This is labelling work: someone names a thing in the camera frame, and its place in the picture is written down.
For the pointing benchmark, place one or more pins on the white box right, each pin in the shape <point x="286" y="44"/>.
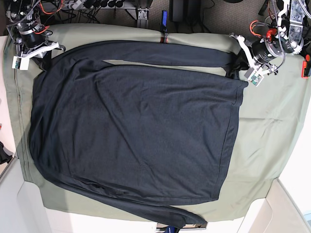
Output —
<point x="276" y="213"/>

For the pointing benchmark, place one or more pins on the dark navy long-sleeve shirt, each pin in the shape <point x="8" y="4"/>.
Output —
<point x="143" y="127"/>

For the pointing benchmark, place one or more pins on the orange right clamp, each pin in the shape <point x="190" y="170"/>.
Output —
<point x="306" y="67"/>

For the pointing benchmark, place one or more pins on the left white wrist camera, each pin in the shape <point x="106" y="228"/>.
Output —
<point x="253" y="76"/>

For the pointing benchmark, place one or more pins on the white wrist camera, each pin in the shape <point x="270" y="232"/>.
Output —
<point x="253" y="76"/>
<point x="21" y="63"/>

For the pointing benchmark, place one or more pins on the white box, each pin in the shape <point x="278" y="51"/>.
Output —
<point x="21" y="205"/>
<point x="276" y="213"/>

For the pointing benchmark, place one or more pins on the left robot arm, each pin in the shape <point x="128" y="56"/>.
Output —
<point x="282" y="36"/>

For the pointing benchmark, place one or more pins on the blue top clamp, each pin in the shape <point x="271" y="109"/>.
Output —
<point x="163" y="27"/>

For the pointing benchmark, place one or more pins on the white power strip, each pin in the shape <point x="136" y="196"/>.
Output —
<point x="100" y="4"/>

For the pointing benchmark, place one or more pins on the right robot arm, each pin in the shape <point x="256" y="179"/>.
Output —
<point x="24" y="15"/>

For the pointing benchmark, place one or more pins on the white box left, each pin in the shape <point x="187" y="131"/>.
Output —
<point x="21" y="205"/>

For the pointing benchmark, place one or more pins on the aluminium table frame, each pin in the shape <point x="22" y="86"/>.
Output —
<point x="140" y="12"/>

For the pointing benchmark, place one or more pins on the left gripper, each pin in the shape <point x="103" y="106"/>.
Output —
<point x="258" y="55"/>

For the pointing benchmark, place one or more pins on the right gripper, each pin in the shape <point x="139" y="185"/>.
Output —
<point x="39" y="44"/>

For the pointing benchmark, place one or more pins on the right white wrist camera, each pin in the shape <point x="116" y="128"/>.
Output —
<point x="21" y="63"/>

